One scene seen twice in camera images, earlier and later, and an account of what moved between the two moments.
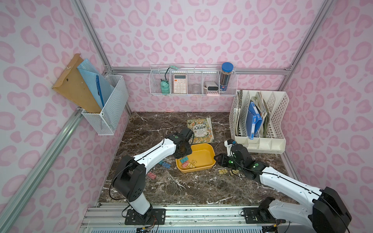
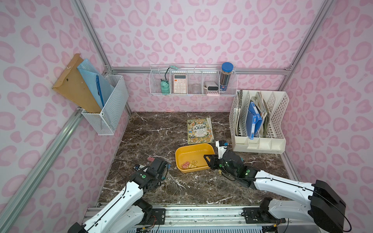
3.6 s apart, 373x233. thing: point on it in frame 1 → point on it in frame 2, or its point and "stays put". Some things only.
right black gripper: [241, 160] → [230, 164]
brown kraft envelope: [73, 84] stays put
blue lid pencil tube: [227, 68] stays put
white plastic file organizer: [256, 118] stays put
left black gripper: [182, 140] → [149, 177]
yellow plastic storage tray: [203, 156] stays put
